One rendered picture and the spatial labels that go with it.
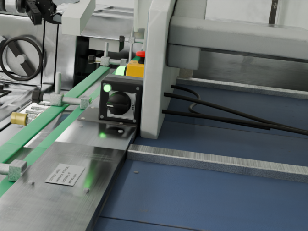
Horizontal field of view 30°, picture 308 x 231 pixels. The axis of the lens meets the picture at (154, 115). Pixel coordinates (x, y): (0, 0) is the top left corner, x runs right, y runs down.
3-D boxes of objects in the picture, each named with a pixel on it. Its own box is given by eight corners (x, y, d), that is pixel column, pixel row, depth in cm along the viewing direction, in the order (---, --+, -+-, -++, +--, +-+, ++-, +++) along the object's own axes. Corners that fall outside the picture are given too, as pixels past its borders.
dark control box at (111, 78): (145, 115, 119) (104, 110, 119) (148, 78, 117) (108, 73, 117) (140, 125, 111) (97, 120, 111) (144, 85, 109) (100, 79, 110)
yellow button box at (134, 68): (156, 90, 145) (128, 86, 146) (160, 61, 144) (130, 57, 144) (154, 96, 139) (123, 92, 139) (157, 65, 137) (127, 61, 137)
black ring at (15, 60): (44, 82, 276) (1, 77, 278) (46, 38, 271) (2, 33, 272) (41, 84, 271) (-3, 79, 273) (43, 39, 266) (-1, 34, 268)
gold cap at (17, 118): (24, 124, 161) (9, 122, 162) (27, 127, 165) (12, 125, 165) (26, 112, 162) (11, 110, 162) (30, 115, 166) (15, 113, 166)
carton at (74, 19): (95, -9, 204) (79, -11, 204) (79, 18, 184) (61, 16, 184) (95, 7, 207) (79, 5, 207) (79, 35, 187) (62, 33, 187)
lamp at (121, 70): (128, 83, 144) (116, 81, 145) (129, 65, 143) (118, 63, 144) (125, 86, 140) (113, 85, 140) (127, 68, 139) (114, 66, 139)
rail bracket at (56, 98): (93, 107, 129) (35, 100, 130) (96, 75, 127) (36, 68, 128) (89, 111, 125) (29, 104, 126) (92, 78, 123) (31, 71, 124)
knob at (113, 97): (129, 115, 111) (127, 119, 108) (107, 112, 111) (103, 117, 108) (132, 92, 110) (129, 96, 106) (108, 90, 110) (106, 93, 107)
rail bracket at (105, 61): (124, 95, 189) (86, 90, 190) (129, 44, 185) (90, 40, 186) (123, 96, 186) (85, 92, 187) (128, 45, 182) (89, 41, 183)
